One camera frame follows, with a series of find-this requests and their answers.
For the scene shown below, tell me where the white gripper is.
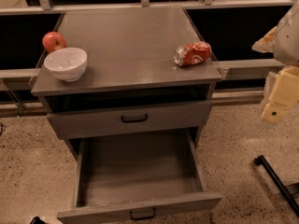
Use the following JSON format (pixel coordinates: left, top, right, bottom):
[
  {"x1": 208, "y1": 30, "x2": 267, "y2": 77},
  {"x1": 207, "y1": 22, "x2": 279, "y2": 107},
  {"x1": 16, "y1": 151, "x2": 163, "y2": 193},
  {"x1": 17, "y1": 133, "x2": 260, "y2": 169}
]
[{"x1": 252, "y1": 27, "x2": 299, "y2": 124}]

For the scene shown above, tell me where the crushed red coke can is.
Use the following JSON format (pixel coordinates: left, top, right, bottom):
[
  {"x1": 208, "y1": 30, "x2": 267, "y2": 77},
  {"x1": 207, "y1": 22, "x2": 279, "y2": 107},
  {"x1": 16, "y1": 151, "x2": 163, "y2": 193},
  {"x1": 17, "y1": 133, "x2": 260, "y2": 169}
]
[{"x1": 174, "y1": 42, "x2": 211, "y2": 67}]

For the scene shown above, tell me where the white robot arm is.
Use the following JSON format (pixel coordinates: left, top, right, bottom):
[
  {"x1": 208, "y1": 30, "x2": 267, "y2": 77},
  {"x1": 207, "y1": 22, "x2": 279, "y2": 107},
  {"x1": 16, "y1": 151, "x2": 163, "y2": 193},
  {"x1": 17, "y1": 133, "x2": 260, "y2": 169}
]
[{"x1": 252, "y1": 1, "x2": 299, "y2": 124}]

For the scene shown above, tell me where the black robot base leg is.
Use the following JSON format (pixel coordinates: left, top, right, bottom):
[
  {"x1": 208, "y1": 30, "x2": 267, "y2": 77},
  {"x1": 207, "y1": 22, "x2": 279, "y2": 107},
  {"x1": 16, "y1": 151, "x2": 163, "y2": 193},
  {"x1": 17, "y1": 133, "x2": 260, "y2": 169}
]
[{"x1": 254, "y1": 155, "x2": 299, "y2": 217}]

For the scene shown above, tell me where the open grey middle drawer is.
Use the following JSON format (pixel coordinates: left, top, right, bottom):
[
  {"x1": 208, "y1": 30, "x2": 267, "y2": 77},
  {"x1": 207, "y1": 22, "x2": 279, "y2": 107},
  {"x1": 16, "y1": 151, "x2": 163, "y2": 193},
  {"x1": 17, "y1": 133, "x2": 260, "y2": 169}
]
[{"x1": 57, "y1": 129, "x2": 221, "y2": 224}]

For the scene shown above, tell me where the grey metal drawer cabinet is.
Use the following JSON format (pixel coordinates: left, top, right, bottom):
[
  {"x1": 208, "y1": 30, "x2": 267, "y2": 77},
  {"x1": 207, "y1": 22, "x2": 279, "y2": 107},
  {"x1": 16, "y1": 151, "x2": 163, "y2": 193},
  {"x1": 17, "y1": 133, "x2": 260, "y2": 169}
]
[{"x1": 32, "y1": 7, "x2": 221, "y2": 154}]

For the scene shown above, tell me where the closed grey top drawer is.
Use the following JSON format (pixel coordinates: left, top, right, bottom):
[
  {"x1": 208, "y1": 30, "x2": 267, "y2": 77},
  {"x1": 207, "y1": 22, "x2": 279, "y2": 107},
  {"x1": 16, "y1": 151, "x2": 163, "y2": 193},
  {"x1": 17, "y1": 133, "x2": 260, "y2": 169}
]
[{"x1": 47, "y1": 101, "x2": 212, "y2": 139}]

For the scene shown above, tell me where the white ceramic bowl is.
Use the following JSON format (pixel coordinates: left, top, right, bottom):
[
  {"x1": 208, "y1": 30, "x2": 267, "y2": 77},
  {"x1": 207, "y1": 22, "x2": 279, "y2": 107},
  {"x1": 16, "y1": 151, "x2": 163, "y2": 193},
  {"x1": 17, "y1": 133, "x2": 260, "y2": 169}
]
[{"x1": 44, "y1": 48, "x2": 88, "y2": 82}]

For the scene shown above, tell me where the red apple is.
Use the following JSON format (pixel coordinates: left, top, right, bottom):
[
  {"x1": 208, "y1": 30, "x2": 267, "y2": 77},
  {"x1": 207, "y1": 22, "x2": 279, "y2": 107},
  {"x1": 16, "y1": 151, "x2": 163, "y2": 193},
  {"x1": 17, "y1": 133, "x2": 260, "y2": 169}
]
[{"x1": 42, "y1": 32, "x2": 66, "y2": 53}]

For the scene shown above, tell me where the grey metal railing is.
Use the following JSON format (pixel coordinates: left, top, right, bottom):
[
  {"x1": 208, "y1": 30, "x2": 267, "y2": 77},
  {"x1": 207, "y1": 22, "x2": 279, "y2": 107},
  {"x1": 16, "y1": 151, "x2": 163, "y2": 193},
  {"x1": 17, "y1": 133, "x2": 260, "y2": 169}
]
[{"x1": 1, "y1": 0, "x2": 286, "y2": 115}]

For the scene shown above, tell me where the black object at floor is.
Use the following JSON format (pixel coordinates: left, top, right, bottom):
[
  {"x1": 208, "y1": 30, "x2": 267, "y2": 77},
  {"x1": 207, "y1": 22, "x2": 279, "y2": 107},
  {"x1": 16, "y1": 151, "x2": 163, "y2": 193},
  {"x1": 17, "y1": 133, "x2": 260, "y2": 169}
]
[{"x1": 30, "y1": 217, "x2": 48, "y2": 224}]

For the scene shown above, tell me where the black top drawer handle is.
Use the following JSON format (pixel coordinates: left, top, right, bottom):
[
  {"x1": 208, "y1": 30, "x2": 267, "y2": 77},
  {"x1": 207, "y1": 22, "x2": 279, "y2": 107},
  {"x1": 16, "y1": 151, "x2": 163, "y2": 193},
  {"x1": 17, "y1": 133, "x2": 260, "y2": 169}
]
[{"x1": 121, "y1": 114, "x2": 148, "y2": 123}]

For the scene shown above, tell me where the black drawer handle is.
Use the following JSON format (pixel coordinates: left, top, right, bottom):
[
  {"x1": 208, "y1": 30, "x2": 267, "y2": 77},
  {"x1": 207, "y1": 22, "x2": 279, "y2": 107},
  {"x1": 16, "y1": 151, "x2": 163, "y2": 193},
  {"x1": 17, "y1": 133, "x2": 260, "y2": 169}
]
[
  {"x1": 121, "y1": 114, "x2": 148, "y2": 123},
  {"x1": 129, "y1": 207, "x2": 156, "y2": 221}
]

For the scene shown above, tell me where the black middle drawer handle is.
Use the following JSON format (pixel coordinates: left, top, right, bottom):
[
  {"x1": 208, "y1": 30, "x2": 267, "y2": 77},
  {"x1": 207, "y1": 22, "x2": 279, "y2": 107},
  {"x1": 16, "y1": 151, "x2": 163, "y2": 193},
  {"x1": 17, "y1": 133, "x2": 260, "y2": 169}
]
[{"x1": 129, "y1": 207, "x2": 156, "y2": 221}]

